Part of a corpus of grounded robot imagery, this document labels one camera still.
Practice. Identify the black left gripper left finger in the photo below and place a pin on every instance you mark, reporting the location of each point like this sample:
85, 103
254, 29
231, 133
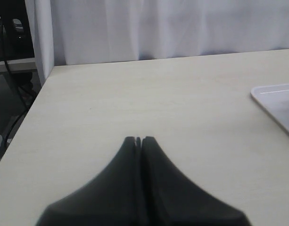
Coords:
115, 197

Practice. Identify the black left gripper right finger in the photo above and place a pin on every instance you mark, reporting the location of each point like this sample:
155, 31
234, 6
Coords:
174, 200

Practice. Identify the white rectangular plastic tray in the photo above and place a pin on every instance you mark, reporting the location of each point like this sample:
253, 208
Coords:
274, 100

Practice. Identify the white backdrop curtain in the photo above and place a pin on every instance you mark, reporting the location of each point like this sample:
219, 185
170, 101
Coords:
73, 32

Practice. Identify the dark shelf with clutter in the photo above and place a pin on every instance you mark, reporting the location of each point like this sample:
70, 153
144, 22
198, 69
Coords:
16, 45

